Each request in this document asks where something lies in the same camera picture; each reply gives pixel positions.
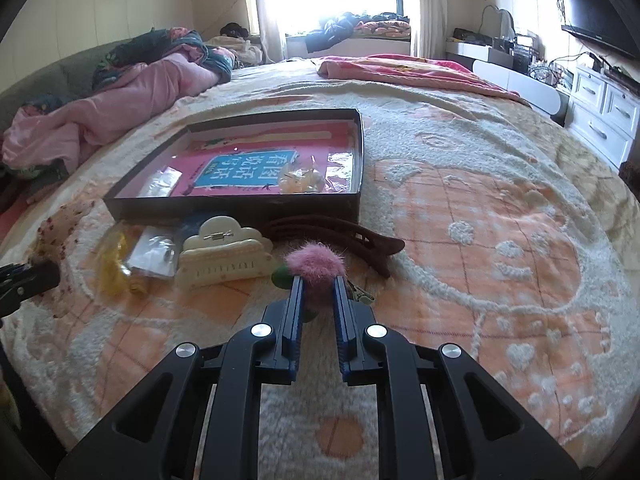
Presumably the white desk mirror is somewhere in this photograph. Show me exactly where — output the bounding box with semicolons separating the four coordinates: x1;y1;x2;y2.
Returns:
481;5;517;42

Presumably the cream orange bed blanket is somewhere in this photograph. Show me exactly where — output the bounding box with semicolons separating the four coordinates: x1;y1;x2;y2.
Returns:
0;57;640;480

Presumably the pink printed blanket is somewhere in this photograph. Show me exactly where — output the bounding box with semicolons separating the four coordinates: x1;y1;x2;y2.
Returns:
317;54;532;107

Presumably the black flat television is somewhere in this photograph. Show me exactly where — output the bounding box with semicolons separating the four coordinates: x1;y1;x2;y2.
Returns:
555;0;640;62

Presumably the pile of clothes on windowsill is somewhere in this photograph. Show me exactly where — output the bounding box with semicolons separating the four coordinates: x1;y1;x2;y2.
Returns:
304;10;414;54

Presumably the small empty clear bag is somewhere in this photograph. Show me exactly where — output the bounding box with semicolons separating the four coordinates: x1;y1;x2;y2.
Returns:
137;167;184;199

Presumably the black shallow cardboard box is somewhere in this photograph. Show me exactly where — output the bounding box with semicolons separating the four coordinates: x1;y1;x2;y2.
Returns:
102;107;365;224

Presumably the pink fuzzy hair clip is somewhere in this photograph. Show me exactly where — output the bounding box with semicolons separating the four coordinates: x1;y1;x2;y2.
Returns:
272;241;377;322

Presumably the polka dot lace bow clip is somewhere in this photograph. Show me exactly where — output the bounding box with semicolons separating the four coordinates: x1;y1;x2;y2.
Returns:
29;201;97;272

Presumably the white drawer cabinet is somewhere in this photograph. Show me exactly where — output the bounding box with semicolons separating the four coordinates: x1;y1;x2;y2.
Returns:
564;62;640;172

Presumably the brown banana hair clip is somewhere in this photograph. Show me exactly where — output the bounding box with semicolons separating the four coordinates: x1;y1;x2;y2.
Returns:
262;215;406;279

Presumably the cream cloud claw clip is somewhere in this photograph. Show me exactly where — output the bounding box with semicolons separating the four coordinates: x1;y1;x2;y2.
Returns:
175;215;279;291

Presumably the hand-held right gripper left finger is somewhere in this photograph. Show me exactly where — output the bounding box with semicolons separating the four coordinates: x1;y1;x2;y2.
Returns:
55;275;306;480

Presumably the grey headboard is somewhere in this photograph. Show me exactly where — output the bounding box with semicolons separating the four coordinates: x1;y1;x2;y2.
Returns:
0;41;127;137

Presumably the bagged yellow flower hair accessory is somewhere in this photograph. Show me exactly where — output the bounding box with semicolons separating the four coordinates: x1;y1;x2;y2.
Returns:
277;154;361;196

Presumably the pink quilt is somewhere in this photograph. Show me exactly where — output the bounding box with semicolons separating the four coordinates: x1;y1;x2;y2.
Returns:
2;56;222;172

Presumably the clear bag with white card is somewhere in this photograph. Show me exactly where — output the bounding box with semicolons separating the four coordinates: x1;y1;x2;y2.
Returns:
125;226;184;279

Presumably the cream curtain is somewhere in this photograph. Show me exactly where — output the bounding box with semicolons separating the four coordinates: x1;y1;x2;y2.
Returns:
252;0;289;64
409;0;449;59

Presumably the dark floral duvet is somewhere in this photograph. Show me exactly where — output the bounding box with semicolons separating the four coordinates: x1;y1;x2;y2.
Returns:
91;27;237;92

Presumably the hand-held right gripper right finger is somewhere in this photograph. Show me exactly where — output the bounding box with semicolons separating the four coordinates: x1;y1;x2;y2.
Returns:
331;275;583;480

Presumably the black set-top box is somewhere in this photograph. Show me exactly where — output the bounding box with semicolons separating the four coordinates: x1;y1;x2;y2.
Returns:
601;66;640;95

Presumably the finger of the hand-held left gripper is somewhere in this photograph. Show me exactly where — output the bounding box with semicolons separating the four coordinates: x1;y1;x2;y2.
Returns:
0;260;62;318

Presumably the dark brown fuzzy cloth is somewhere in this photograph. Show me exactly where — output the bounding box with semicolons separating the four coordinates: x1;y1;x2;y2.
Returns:
619;156;640;187

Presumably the white plastic bag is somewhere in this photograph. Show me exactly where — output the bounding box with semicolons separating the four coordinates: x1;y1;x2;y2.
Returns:
229;39;264;67

